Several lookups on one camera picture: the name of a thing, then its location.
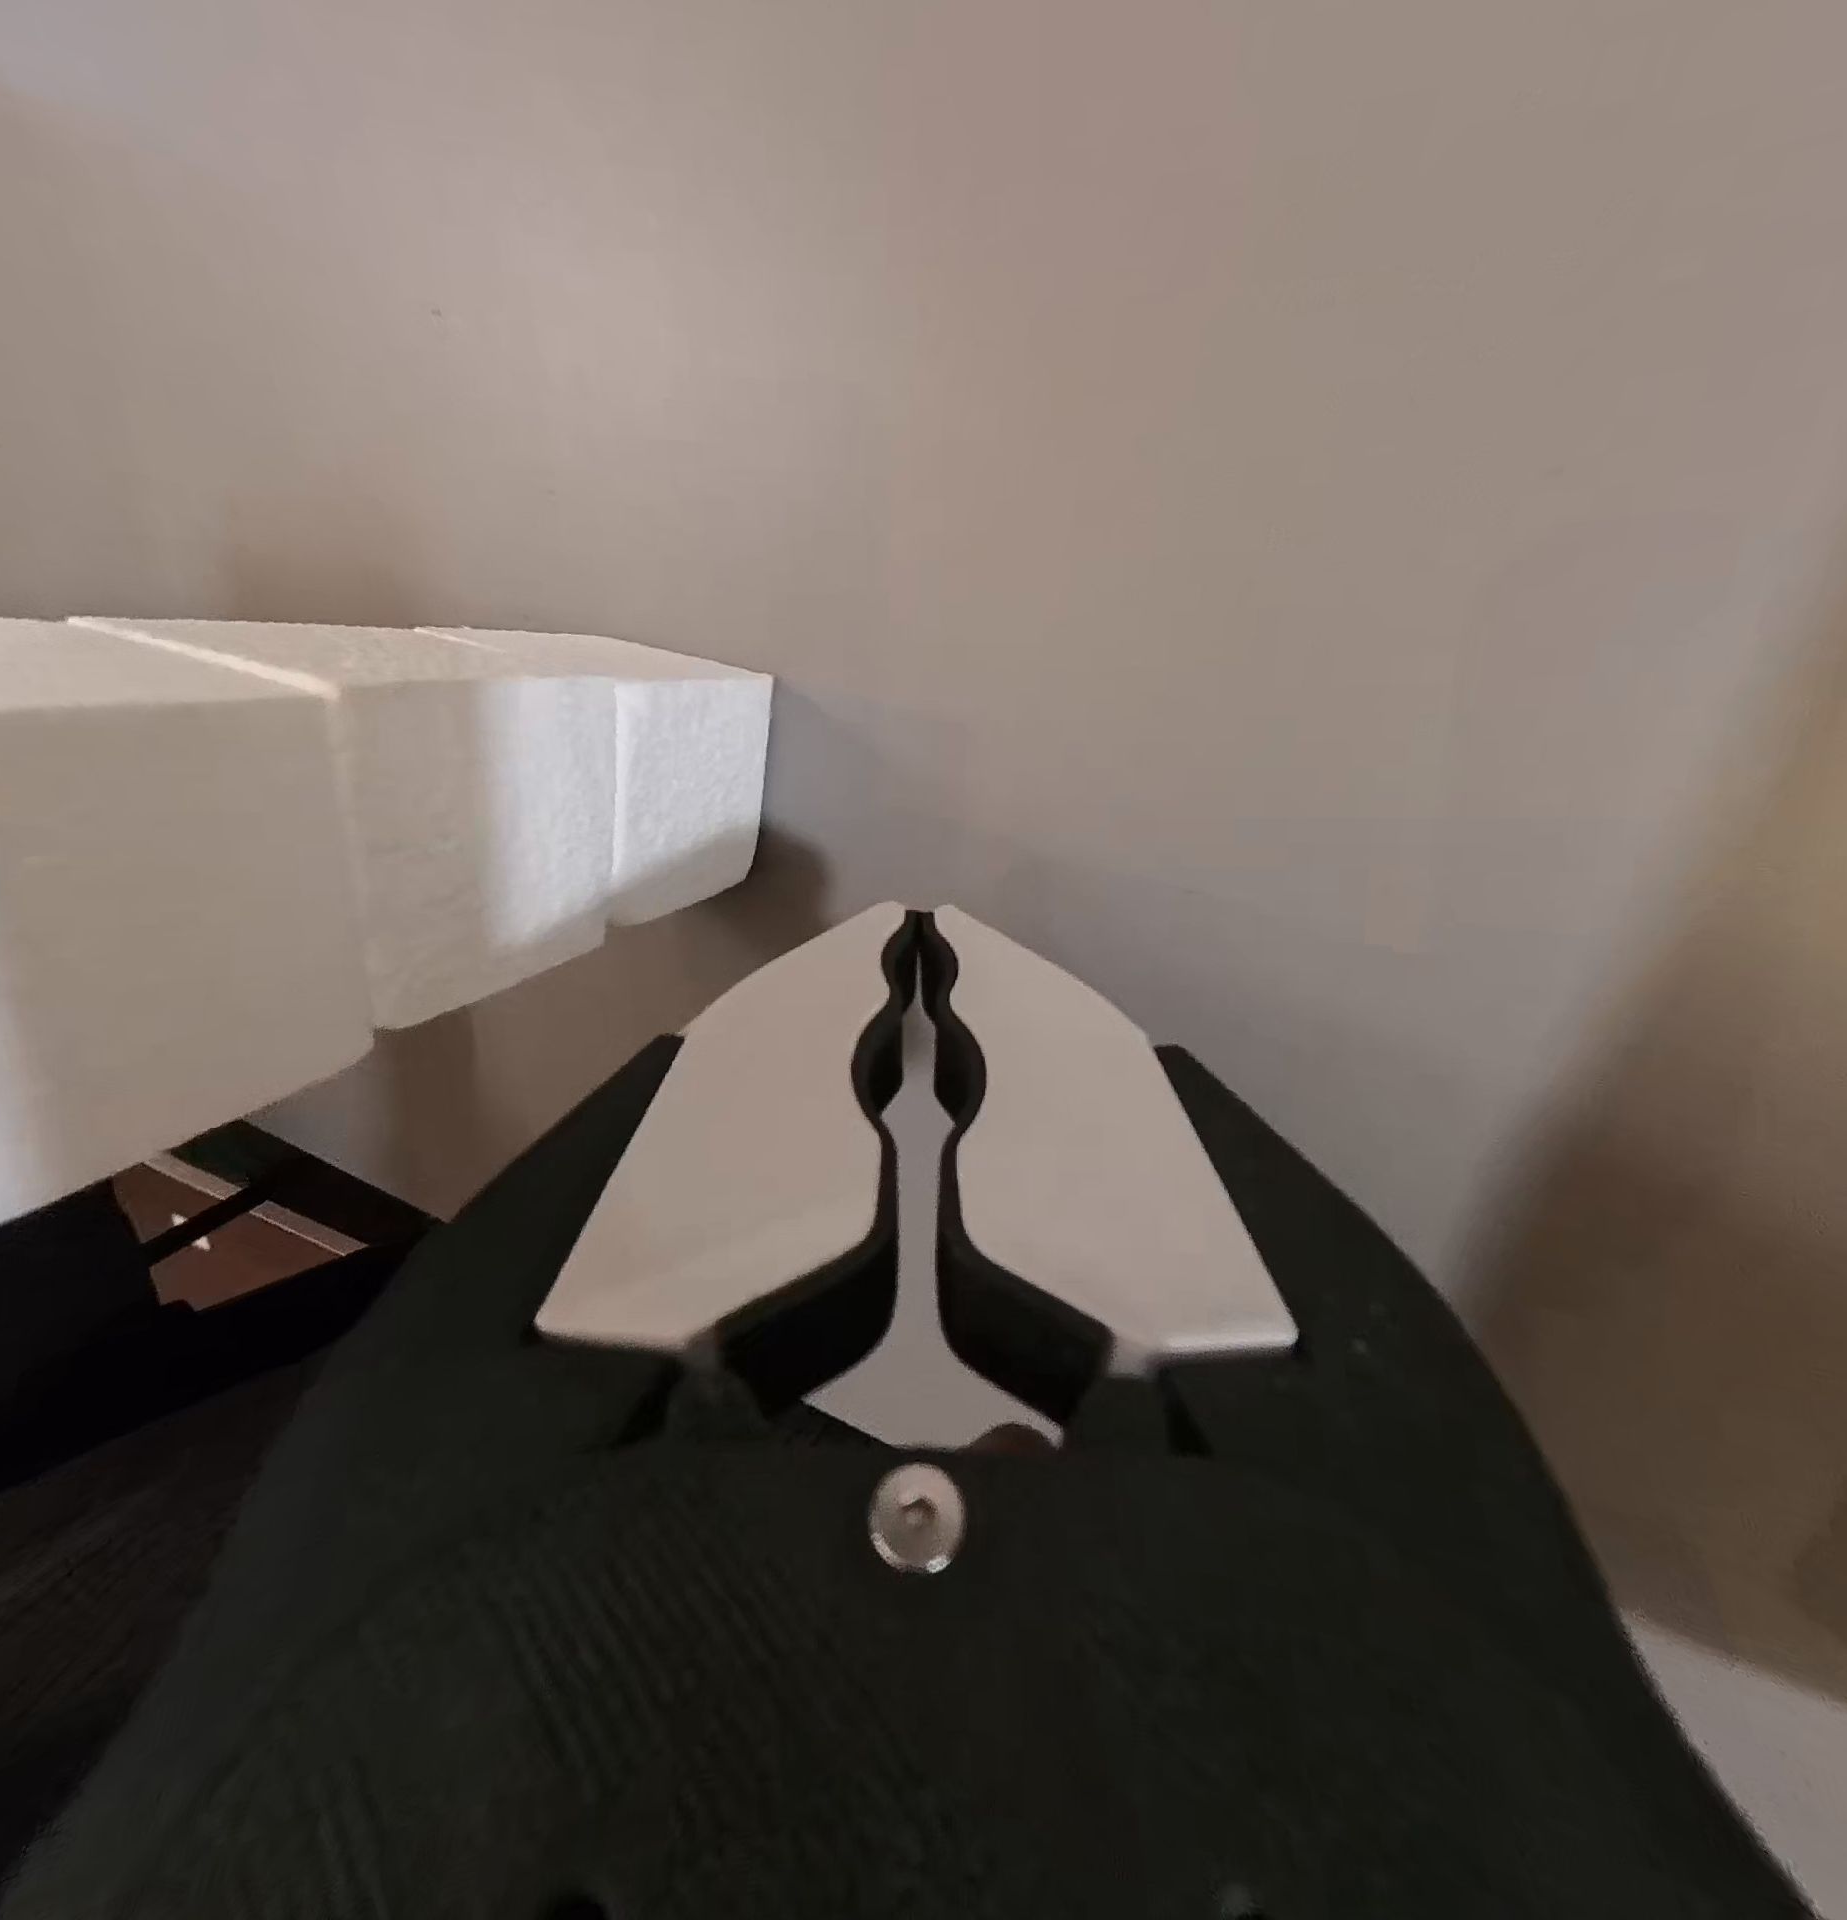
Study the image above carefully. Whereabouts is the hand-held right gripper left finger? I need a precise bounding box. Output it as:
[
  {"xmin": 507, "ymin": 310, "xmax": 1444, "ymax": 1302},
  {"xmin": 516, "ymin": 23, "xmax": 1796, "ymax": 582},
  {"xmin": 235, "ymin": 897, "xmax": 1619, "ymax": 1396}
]
[{"xmin": 533, "ymin": 899, "xmax": 926, "ymax": 1368}]

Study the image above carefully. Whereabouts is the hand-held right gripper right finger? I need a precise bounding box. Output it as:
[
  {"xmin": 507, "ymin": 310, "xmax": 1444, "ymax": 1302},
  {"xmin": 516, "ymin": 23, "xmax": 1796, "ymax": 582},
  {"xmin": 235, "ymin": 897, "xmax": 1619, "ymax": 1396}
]
[{"xmin": 920, "ymin": 899, "xmax": 1304, "ymax": 1382}]

